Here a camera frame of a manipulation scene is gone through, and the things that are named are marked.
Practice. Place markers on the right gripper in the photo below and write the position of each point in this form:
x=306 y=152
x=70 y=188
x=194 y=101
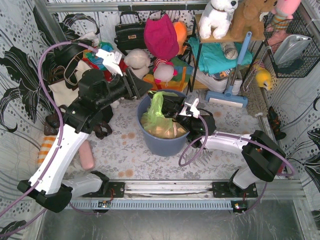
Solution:
x=175 y=107

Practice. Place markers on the brown patterned handbag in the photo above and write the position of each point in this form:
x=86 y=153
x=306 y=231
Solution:
x=52 y=124

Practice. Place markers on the silver foil pouch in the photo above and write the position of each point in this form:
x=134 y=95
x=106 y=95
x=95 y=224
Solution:
x=291 y=48

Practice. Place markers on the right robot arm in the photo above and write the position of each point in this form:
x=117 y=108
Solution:
x=263 y=157

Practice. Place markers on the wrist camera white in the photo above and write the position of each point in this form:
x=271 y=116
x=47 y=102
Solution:
x=190 y=107
x=111 y=61

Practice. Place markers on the cream canvas tote bag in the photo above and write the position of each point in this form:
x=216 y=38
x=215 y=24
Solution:
x=64 y=96

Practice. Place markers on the white plush dog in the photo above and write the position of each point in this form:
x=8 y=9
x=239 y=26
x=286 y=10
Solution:
x=216 y=18

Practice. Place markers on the orange plush toy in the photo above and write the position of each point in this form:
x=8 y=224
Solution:
x=181 y=35

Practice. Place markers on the teal folded cloth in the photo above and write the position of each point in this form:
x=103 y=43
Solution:
x=212 y=59

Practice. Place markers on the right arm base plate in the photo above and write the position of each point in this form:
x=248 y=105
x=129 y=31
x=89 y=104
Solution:
x=222 y=189

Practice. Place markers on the pink pouch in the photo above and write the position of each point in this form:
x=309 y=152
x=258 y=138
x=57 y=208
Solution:
x=86 y=156

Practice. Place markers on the orange checkered cloth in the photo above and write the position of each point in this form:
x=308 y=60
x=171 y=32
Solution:
x=44 y=148

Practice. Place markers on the yellow plush toy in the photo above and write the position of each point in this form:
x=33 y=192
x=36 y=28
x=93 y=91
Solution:
x=262 y=76

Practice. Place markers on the black metal shelf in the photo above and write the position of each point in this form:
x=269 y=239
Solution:
x=197 y=62

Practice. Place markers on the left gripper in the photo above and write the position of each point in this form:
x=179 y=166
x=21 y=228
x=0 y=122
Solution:
x=130 y=83

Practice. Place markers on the green trash bag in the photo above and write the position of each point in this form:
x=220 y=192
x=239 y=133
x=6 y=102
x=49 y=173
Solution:
x=153 y=120

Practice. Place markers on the black round hat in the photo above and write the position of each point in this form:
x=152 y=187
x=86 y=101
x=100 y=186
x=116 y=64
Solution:
x=64 y=55

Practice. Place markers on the cream plush bear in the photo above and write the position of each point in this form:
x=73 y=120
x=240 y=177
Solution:
x=138 y=61

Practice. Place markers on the red cloth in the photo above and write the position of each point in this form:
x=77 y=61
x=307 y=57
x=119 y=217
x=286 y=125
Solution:
x=109 y=76

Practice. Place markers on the black wire basket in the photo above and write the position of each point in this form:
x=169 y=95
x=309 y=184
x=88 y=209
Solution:
x=275 y=35

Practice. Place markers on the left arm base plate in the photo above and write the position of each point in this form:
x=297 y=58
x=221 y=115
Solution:
x=111 y=189

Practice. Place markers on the black leather handbag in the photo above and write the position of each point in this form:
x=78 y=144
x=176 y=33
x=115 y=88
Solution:
x=130 y=36

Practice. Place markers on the brown teddy bear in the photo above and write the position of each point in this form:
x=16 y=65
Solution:
x=249 y=15

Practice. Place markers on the rainbow striped bag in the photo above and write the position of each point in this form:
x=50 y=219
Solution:
x=178 y=82

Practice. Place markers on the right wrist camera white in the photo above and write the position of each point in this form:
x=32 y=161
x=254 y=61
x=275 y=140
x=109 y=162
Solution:
x=190 y=107

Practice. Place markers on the pink white plush doll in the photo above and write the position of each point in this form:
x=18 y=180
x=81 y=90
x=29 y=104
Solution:
x=163 y=71

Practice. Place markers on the pink plush toy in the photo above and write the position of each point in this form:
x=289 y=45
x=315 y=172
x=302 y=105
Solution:
x=284 y=10

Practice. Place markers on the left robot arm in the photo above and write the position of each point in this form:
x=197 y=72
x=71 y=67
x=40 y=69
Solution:
x=47 y=186

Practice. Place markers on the blue trash bin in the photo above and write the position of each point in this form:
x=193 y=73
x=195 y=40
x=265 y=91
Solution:
x=158 y=146

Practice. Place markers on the magenta cloth bag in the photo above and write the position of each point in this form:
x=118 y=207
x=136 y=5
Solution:
x=160 y=38

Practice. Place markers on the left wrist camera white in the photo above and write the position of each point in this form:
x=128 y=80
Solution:
x=111 y=61

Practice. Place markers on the colorful printed bag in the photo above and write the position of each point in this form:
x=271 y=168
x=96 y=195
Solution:
x=96 y=62

